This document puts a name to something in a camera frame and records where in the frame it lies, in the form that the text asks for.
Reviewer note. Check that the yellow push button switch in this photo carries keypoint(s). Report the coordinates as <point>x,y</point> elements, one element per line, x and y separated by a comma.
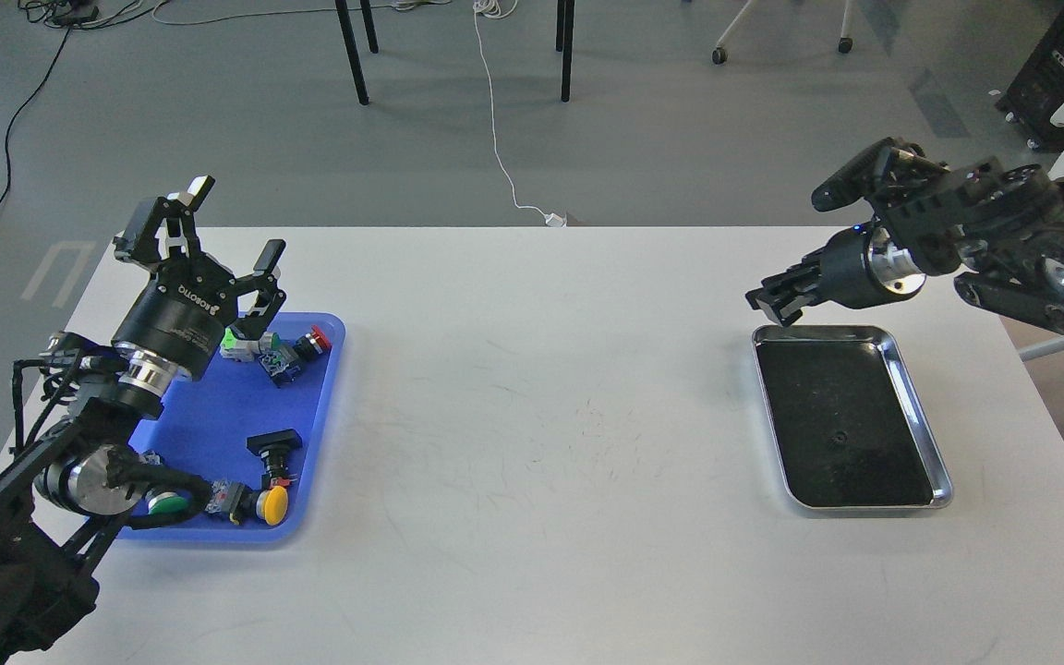
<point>237,502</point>

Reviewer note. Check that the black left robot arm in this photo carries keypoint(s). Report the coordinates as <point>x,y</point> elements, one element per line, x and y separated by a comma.
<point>70,489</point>

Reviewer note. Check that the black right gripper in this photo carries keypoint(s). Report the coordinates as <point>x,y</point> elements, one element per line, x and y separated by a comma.
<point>859,268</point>

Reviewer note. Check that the red push button switch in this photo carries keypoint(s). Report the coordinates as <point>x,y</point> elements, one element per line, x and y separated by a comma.
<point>313,344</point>

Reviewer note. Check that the white chair base with wheels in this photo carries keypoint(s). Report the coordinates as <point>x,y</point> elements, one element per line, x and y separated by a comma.
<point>760,25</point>

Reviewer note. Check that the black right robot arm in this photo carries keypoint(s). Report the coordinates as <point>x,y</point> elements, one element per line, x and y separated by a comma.
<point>999,233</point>

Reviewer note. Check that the black equipment case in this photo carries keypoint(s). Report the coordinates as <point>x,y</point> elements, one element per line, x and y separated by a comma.
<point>1037,92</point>

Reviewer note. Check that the green terminal block part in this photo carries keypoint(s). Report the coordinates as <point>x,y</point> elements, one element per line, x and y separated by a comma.
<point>239,349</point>

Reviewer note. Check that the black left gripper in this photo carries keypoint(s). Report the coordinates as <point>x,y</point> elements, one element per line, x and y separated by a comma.
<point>180,314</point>

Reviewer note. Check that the blue plastic tray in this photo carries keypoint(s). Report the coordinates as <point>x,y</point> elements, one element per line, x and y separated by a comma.
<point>205,426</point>

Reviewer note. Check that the green push button switch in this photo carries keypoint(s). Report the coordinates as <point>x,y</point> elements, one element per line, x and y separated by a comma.
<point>161,502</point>

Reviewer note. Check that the metal tray with black mat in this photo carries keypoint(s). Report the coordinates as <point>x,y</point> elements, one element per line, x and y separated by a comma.
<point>847,425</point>

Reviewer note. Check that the black push button switch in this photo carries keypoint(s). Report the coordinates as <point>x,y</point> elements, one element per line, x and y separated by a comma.
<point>274,449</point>

